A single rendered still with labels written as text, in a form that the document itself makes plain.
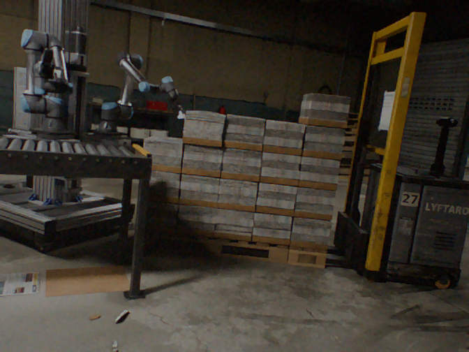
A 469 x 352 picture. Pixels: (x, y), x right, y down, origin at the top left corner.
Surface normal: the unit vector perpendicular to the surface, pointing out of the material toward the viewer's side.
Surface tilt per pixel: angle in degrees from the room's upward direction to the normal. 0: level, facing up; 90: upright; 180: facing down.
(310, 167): 90
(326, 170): 90
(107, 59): 90
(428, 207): 90
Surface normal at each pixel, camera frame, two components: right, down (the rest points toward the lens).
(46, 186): -0.51, 0.07
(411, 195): 0.00, 0.15
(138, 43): 0.39, 0.18
